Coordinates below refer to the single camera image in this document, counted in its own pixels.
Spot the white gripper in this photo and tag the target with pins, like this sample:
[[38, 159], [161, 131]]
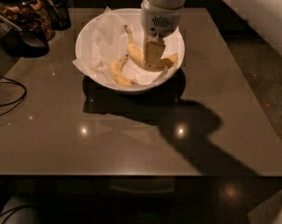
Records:
[[160, 20]]

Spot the yellow banana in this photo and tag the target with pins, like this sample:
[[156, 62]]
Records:
[[136, 54], [115, 67]]

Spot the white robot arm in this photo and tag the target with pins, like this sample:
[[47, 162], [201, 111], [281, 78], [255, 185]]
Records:
[[264, 16]]

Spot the white bowl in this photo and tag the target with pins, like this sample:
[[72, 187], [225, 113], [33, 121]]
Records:
[[91, 38]]

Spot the white paper liner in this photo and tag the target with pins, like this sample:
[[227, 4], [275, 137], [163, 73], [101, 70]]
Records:
[[106, 34]]

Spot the black mesh pen holder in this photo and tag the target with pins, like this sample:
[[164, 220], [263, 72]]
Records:
[[58, 14]]

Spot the glass jar with snacks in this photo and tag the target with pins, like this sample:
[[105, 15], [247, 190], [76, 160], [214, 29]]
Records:
[[21, 10]]

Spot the grey chair bottom left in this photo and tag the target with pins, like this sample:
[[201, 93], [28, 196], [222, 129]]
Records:
[[18, 210]]

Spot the silver spoon handle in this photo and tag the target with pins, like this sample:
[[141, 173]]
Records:
[[10, 23]]

